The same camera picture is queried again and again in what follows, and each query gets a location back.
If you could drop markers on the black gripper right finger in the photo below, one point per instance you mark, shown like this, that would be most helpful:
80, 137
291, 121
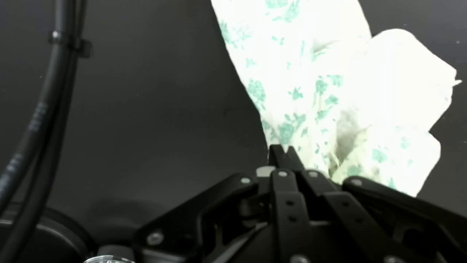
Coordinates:
370, 219

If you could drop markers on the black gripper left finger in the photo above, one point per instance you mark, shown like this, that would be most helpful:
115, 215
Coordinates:
287, 213

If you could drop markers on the white cloth with green floral print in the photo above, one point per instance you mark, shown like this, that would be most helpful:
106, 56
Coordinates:
322, 82

